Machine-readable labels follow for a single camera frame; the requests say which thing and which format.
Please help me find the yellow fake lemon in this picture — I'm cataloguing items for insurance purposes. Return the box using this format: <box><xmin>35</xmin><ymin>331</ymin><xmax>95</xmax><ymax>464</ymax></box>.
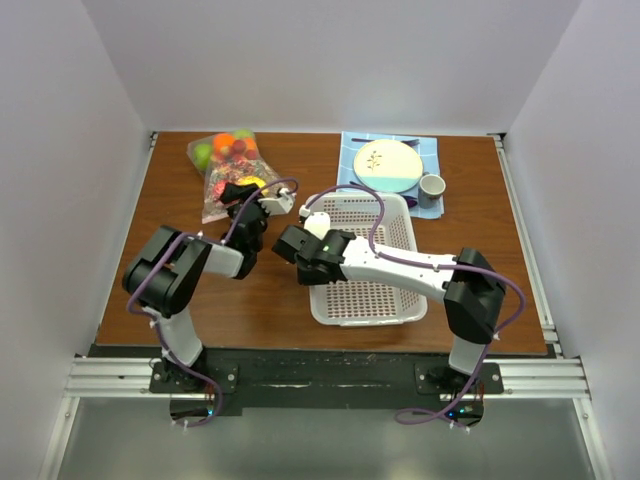
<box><xmin>238</xmin><ymin>176</ymin><xmax>266</xmax><ymax>189</ymax></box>

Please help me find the small white cup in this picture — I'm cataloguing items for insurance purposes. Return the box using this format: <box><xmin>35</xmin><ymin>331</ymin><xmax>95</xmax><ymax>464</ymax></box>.
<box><xmin>417</xmin><ymin>173</ymin><xmax>446</xmax><ymax>209</ymax></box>

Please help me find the cream and blue plate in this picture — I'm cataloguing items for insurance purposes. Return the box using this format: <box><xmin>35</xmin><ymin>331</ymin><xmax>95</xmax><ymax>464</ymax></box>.
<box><xmin>353</xmin><ymin>142</ymin><xmax>424</xmax><ymax>193</ymax></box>

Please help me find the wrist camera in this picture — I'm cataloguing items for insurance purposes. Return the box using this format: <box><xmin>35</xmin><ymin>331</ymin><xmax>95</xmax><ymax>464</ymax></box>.
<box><xmin>258</xmin><ymin>187</ymin><xmax>296</xmax><ymax>216</ymax></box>
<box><xmin>299</xmin><ymin>205</ymin><xmax>331</xmax><ymax>240</ymax></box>

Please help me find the white plastic basket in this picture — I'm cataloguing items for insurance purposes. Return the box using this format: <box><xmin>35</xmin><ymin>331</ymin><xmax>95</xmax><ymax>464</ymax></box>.
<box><xmin>307</xmin><ymin>191</ymin><xmax>428</xmax><ymax>327</ymax></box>

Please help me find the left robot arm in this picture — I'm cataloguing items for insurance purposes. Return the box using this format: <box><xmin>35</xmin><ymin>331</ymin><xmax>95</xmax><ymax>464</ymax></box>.
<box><xmin>122</xmin><ymin>183</ymin><xmax>268</xmax><ymax>392</ymax></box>

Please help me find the blue checkered cloth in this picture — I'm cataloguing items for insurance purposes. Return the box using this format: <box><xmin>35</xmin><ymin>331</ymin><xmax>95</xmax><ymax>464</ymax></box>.
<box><xmin>336</xmin><ymin>131</ymin><xmax>441</xmax><ymax>199</ymax></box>

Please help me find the aluminium frame rail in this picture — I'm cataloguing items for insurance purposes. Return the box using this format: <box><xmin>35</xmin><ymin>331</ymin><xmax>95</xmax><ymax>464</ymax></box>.
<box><xmin>63</xmin><ymin>352</ymin><xmax>166</xmax><ymax>399</ymax></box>

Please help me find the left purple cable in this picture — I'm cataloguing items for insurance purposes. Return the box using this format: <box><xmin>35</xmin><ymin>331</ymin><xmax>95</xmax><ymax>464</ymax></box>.
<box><xmin>124</xmin><ymin>177</ymin><xmax>300</xmax><ymax>429</ymax></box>

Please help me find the purple plastic spoon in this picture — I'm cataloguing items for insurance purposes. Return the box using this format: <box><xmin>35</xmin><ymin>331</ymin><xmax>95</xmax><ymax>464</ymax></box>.
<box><xmin>404</xmin><ymin>196</ymin><xmax>418</xmax><ymax>208</ymax></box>

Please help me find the orange fake fruit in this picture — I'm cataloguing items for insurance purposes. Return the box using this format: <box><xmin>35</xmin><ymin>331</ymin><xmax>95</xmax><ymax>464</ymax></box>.
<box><xmin>212</xmin><ymin>132</ymin><xmax>235</xmax><ymax>155</ymax></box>

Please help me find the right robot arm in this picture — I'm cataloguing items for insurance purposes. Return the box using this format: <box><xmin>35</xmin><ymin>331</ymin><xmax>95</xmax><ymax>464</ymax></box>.
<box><xmin>272</xmin><ymin>225</ymin><xmax>506</xmax><ymax>393</ymax></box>

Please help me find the red fake apple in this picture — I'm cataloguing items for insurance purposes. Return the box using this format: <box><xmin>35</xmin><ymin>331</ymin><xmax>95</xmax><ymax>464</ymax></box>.
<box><xmin>211</xmin><ymin>180</ymin><xmax>227</xmax><ymax>201</ymax></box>

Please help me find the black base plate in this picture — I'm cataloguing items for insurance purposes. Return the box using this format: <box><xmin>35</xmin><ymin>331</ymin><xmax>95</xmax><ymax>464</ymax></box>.
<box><xmin>148</xmin><ymin>347</ymin><xmax>504</xmax><ymax>419</ymax></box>

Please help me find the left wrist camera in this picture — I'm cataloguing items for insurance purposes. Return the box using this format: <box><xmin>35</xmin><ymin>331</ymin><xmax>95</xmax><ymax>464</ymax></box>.
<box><xmin>258</xmin><ymin>187</ymin><xmax>296</xmax><ymax>216</ymax></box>

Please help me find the green fake apple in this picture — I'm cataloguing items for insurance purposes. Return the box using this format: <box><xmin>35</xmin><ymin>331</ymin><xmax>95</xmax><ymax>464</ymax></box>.
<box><xmin>192</xmin><ymin>143</ymin><xmax>212</xmax><ymax>171</ymax></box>

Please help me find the purple plastic fork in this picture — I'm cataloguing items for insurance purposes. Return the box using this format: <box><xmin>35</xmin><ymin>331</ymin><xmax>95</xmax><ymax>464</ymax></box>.
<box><xmin>351</xmin><ymin>137</ymin><xmax>420</xmax><ymax>148</ymax></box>

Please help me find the clear zip top bag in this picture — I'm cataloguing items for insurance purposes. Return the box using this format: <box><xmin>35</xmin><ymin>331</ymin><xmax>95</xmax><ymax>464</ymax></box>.
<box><xmin>186</xmin><ymin>129</ymin><xmax>279</xmax><ymax>224</ymax></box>

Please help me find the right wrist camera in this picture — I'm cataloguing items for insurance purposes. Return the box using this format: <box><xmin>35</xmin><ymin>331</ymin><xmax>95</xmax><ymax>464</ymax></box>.
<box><xmin>299</xmin><ymin>205</ymin><xmax>331</xmax><ymax>240</ymax></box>

